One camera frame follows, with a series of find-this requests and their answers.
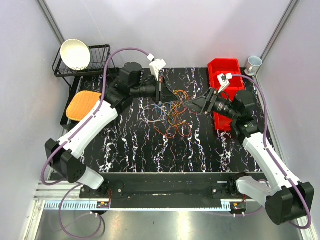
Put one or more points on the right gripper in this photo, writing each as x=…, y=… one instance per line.
x=198, y=105

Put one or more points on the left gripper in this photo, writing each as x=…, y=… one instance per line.
x=163, y=94

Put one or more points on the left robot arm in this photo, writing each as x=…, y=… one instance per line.
x=63, y=155

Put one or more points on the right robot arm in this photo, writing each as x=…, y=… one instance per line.
x=286, y=198

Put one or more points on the red compartment bin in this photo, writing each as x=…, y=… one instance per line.
x=226, y=65

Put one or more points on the white mug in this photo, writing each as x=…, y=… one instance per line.
x=252, y=66

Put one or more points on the yellow woven basket tray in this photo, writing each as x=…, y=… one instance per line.
x=82, y=103

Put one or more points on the white bowl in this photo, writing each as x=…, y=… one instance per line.
x=75, y=54

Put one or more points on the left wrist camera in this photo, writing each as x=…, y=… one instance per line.
x=156, y=65

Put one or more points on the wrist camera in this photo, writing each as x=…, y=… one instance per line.
x=224, y=81
x=156, y=65

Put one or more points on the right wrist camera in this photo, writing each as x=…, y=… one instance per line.
x=224, y=81

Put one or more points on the black wire dish rack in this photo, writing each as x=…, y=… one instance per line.
x=86, y=79

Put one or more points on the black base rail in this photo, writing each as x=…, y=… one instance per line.
x=165, y=191

